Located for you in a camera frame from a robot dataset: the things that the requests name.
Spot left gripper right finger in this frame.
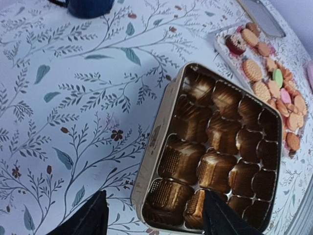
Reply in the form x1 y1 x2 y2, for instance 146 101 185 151
202 190 262 235

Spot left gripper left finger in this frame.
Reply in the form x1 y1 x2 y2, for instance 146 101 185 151
48 190 109 235

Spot gold cookie tin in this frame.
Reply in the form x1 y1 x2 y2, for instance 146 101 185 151
131 62 282 235

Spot metal serving tongs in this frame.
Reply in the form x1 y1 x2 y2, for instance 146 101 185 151
237 0 286 38

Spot floral tablecloth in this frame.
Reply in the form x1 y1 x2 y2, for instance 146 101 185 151
0 0 313 235

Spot pink macaron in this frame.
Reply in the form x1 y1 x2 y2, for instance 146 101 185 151
280 88 291 107

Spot green macaron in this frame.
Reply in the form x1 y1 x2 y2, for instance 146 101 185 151
272 69 284 88

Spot floral cookie tray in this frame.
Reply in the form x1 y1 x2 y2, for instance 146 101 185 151
214 23 313 158

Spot chocolate sprinkle donut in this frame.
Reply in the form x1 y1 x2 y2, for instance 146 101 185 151
225 34 247 55

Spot dark blue mug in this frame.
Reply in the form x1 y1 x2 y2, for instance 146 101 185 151
49 0 115 19

